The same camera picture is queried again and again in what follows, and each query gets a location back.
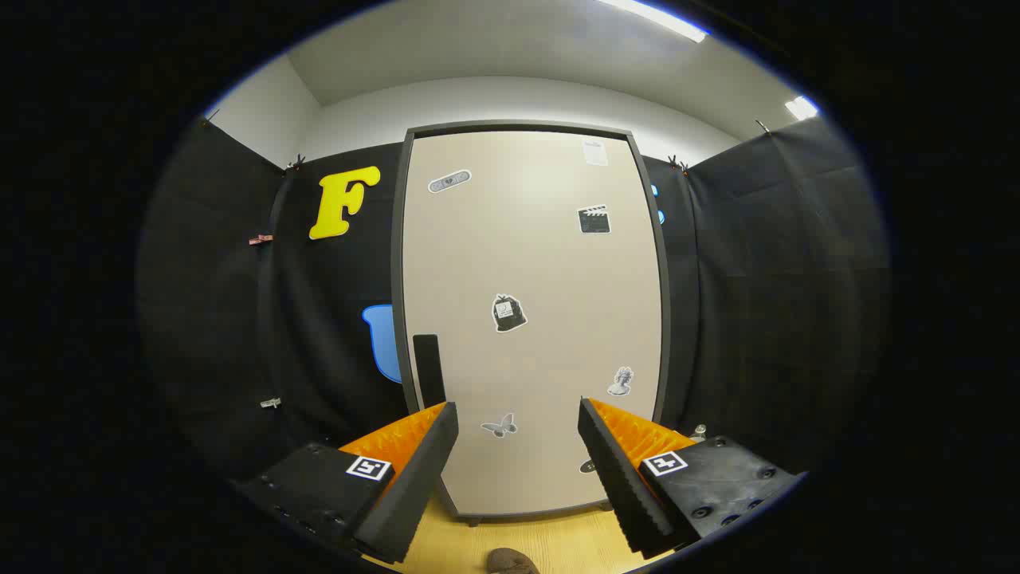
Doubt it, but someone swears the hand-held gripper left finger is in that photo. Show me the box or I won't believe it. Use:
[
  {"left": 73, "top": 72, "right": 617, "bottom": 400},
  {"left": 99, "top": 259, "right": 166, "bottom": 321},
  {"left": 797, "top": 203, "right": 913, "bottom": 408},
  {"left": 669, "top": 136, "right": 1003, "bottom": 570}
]
[{"left": 231, "top": 401, "right": 461, "bottom": 565}]

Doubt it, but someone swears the black door handle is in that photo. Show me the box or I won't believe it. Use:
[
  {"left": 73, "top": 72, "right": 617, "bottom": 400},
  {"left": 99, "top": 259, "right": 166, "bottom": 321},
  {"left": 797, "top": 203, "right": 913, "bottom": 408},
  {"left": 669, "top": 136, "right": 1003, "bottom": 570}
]
[{"left": 413, "top": 335, "right": 447, "bottom": 409}]

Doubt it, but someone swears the grey shoe cabinet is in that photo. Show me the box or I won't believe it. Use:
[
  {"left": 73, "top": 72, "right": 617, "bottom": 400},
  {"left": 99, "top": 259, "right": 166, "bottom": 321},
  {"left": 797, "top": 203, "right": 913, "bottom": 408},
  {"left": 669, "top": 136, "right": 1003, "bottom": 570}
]
[{"left": 390, "top": 120, "right": 672, "bottom": 527}]

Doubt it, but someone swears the brown fuzzy shoe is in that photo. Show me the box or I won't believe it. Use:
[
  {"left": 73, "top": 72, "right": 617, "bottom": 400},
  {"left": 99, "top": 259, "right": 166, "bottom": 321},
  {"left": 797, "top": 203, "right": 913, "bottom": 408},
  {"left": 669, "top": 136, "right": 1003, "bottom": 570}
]
[{"left": 488, "top": 548, "right": 539, "bottom": 574}]

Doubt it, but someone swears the long ceiling light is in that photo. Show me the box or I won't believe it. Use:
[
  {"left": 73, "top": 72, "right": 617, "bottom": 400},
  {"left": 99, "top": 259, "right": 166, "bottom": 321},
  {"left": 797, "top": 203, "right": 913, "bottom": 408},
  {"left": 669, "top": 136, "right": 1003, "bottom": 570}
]
[{"left": 598, "top": 0, "right": 708, "bottom": 42}]

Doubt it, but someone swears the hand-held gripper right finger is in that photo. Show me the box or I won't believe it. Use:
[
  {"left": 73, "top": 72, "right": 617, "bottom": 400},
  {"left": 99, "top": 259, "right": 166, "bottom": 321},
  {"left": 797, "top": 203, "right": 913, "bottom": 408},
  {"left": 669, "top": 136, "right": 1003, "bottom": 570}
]
[{"left": 577, "top": 397, "right": 802, "bottom": 559}]

